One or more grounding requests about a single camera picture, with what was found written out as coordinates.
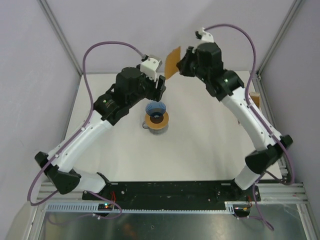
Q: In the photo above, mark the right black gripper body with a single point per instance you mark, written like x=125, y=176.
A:
x=201, y=72

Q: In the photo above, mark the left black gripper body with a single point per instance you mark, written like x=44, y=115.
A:
x=146, y=89

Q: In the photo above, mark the blue ribbed dripper cone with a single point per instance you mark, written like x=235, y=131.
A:
x=155, y=109

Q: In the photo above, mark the clear glass pitcher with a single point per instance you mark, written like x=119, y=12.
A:
x=155, y=131

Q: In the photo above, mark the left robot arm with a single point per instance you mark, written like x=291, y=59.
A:
x=59, y=163

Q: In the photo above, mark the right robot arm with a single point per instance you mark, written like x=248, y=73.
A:
x=269, y=145

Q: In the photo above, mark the orange filter holder stack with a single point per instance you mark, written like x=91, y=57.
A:
x=255, y=97

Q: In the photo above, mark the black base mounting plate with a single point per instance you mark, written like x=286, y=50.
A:
x=175, y=195

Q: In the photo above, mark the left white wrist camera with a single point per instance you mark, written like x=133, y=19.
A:
x=150, y=65

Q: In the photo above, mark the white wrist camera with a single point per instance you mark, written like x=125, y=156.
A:
x=150, y=65
x=203, y=36

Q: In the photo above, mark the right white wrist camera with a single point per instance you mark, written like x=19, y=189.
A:
x=203, y=36

